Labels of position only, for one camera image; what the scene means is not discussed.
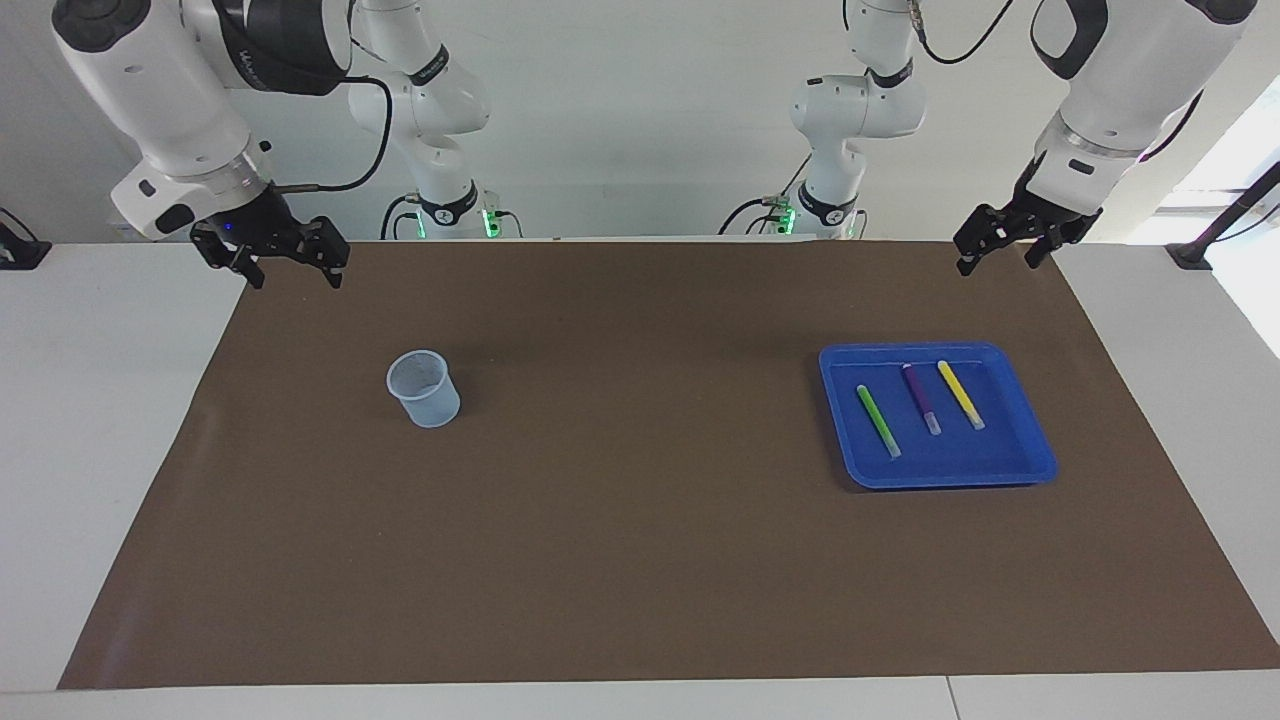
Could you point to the purple pen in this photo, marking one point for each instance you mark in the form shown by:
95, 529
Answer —
921, 397

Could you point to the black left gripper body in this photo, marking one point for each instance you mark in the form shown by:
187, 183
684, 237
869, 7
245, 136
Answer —
1050, 218

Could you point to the green pen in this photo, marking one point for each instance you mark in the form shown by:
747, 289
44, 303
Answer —
877, 420

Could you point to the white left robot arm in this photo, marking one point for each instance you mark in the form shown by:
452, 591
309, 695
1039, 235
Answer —
1130, 70

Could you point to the black stand with pole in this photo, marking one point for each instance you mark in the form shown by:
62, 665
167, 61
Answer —
1192, 255

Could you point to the brown table mat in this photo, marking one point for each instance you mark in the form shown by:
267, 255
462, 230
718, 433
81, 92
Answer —
640, 560

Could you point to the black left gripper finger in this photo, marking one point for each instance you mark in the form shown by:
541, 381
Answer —
985, 232
1052, 240

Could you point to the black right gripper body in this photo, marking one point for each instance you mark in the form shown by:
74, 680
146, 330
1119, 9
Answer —
262, 228

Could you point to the black table clamp mount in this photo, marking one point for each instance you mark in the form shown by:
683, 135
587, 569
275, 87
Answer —
22, 252

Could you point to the blue plastic tray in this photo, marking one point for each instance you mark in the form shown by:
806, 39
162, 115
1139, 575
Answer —
960, 455

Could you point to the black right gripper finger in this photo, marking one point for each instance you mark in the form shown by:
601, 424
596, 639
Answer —
330, 245
228, 248

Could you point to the yellow pen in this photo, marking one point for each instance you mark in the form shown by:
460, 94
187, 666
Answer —
960, 393

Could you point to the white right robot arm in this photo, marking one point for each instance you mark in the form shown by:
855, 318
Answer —
150, 90

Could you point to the translucent plastic cup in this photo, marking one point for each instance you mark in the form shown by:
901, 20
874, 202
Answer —
425, 400

